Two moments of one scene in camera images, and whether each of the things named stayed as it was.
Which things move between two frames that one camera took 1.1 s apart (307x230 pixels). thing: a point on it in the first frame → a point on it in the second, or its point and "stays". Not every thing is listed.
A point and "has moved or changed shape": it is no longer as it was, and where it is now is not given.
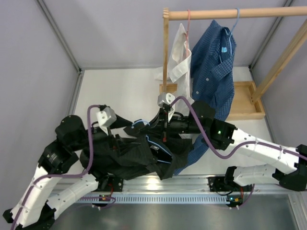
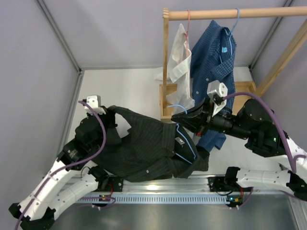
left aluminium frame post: [59, 35] stays
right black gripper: [163, 117] → [200, 112]
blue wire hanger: [163, 155] → [185, 140]
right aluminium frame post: [288, 3] stays
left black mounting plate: [117, 183] stays
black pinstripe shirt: [133, 153] has moved or changed shape
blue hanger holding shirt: [230, 34] stays
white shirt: [179, 78] stays
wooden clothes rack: [246, 102] stays
